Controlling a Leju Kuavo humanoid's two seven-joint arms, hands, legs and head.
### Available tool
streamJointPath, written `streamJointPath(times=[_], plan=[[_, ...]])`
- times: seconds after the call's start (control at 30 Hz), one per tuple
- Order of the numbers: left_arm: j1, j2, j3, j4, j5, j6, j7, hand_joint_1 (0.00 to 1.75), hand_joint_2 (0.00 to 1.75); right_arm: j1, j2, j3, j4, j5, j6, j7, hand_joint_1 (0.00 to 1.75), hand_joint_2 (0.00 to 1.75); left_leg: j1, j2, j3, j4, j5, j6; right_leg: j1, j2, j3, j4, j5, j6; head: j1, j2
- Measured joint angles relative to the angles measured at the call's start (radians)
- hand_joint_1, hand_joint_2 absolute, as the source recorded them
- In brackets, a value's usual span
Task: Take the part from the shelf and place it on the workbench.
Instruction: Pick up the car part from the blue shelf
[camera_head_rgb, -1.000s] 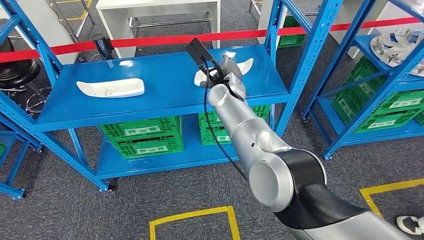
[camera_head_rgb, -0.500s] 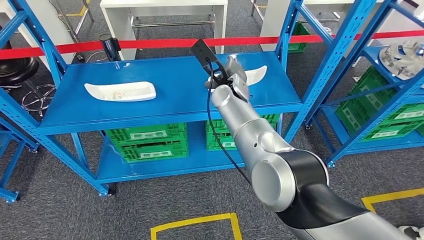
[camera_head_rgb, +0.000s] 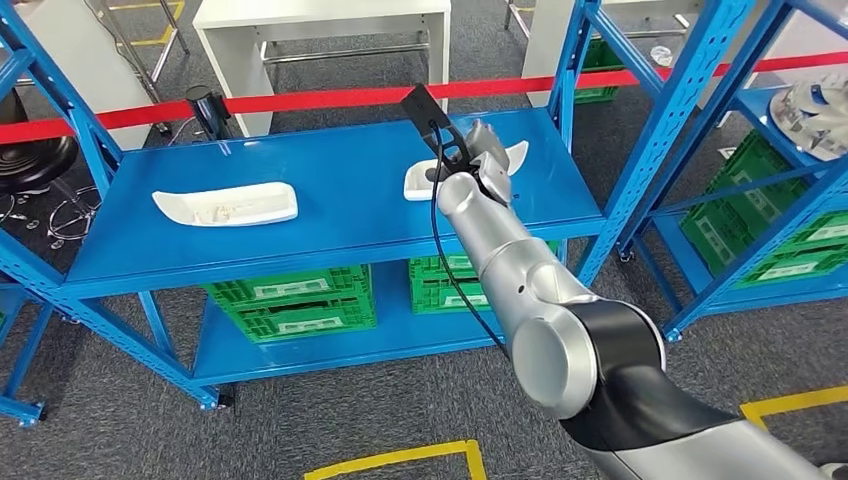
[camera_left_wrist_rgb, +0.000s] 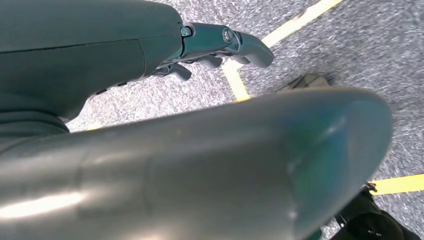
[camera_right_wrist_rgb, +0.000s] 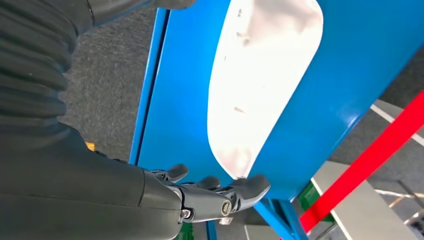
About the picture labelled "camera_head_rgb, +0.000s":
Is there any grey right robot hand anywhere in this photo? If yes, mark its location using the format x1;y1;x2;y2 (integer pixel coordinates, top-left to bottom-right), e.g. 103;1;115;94
462;120;511;166

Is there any wide blue metal shelf rack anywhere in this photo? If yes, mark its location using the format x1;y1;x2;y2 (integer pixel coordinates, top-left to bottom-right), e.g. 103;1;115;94
0;0;760;412

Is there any speckled white curved plastic part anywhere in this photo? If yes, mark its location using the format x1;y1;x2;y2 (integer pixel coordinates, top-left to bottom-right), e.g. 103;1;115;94
151;182;299;229

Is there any round silver metal part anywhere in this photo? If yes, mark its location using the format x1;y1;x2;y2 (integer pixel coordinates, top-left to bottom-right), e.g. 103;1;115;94
768;72;848;162

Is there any white table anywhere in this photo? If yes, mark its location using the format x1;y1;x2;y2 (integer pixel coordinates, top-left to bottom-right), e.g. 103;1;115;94
755;9;848;87
193;0;452;138
521;0;704;109

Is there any red barrier tape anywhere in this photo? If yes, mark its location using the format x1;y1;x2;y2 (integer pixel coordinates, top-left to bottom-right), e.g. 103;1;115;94
0;51;848;146

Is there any white cabinet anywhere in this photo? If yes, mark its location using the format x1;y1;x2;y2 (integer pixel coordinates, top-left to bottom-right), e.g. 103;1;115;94
0;0;155;151

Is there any black stool chrome base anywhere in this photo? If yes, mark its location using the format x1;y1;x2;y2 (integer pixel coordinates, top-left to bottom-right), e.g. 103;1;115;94
0;89;101;251

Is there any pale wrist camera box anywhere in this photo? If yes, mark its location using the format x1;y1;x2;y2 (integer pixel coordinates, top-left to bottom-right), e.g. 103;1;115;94
473;152;515;207

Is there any black flat bracket module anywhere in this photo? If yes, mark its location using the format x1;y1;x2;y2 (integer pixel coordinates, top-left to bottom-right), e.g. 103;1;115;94
400;83;476;181

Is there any black barrier post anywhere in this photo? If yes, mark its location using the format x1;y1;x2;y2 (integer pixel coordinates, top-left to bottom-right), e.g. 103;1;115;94
185;84;233;142

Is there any chrome tube frame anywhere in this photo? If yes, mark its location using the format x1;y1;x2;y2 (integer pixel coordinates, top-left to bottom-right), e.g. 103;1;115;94
86;0;191;137

